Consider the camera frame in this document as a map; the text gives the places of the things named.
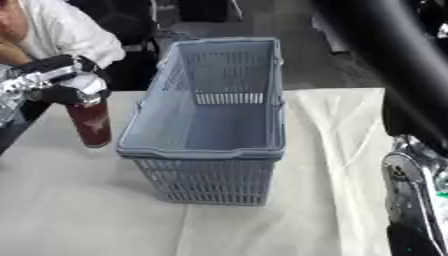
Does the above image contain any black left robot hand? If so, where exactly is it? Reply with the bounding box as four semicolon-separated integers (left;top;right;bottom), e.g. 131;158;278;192
12;54;114;108

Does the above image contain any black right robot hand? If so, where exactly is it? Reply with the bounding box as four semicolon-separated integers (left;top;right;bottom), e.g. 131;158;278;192
385;222;448;256

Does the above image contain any dark red bottle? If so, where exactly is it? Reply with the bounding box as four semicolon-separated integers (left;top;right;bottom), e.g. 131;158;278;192
64;99;114;149

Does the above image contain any person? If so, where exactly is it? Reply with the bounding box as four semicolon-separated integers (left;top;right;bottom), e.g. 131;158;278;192
0;0;128;70

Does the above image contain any black chair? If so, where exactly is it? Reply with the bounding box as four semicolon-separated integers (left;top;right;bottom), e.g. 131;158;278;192
68;0;163;92

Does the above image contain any grey-blue plastic basket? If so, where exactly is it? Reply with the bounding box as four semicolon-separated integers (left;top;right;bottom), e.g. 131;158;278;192
115;36;289;207

